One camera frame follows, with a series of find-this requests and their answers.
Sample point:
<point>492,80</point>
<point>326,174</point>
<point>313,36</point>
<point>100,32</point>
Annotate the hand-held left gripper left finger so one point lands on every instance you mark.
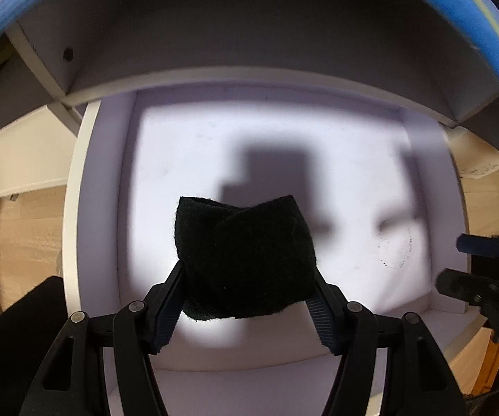
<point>169,312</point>

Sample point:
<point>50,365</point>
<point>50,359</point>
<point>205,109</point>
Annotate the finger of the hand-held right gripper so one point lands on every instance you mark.
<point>479,245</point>
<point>457,286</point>

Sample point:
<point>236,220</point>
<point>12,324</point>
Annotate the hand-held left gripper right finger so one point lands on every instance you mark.
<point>323,316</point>

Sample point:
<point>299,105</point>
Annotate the black fuzzy cloth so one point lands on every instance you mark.
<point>240,255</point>

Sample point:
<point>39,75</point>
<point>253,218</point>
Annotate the white drawer with floral print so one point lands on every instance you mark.
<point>15,160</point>

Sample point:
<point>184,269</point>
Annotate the blue plaid tablecloth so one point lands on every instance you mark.
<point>470,4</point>

